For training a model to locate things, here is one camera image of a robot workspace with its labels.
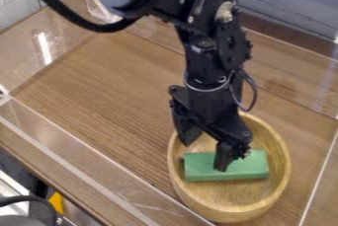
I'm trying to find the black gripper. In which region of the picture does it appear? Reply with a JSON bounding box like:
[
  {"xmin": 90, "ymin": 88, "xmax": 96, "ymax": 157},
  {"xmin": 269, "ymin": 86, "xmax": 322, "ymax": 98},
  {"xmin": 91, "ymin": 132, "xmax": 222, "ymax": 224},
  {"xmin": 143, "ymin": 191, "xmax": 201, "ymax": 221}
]
[{"xmin": 169, "ymin": 85, "xmax": 254, "ymax": 172}]

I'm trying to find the green rectangular block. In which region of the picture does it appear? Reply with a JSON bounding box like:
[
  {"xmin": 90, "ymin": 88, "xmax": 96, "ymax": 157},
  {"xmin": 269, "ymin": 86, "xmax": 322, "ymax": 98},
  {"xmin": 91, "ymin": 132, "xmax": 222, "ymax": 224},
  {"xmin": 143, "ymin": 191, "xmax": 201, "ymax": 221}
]
[{"xmin": 183, "ymin": 149, "xmax": 270, "ymax": 183}]

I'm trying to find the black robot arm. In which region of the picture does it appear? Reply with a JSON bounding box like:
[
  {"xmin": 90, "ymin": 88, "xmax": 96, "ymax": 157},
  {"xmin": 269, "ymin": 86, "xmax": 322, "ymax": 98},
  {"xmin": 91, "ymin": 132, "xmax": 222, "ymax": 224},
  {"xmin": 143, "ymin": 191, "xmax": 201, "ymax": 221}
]
[{"xmin": 43, "ymin": 0, "xmax": 253, "ymax": 171}]

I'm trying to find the brown wooden bowl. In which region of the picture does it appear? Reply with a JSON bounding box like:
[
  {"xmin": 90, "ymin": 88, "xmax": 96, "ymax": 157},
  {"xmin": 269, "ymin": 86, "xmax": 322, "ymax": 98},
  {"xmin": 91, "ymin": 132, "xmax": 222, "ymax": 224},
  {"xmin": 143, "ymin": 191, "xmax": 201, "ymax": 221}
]
[{"xmin": 169, "ymin": 113, "xmax": 290, "ymax": 223}]

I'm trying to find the yellow label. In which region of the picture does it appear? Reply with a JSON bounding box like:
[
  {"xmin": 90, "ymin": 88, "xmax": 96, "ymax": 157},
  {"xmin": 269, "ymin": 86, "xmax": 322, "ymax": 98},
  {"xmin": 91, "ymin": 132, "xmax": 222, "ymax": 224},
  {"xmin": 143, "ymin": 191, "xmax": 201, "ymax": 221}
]
[{"xmin": 50, "ymin": 192, "xmax": 64, "ymax": 214}]

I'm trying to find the clear acrylic enclosure wall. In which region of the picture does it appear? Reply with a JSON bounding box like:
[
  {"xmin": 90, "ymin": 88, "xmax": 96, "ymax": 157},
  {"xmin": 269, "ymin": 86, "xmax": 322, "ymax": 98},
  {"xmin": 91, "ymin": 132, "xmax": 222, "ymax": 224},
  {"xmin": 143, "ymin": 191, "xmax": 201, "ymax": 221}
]
[{"xmin": 0, "ymin": 9, "xmax": 338, "ymax": 226}]

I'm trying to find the clear acrylic corner bracket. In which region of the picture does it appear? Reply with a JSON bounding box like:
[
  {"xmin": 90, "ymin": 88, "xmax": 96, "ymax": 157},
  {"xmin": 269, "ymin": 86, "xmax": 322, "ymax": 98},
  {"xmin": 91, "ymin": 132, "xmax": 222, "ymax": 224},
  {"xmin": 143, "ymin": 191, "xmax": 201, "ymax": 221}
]
[{"xmin": 86, "ymin": 0, "xmax": 122, "ymax": 24}]

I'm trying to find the black cable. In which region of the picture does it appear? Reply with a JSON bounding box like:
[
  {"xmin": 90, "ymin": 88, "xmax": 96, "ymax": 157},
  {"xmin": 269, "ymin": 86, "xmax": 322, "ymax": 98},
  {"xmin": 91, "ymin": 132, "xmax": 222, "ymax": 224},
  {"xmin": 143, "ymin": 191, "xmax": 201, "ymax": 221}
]
[{"xmin": 0, "ymin": 194, "xmax": 58, "ymax": 226}]

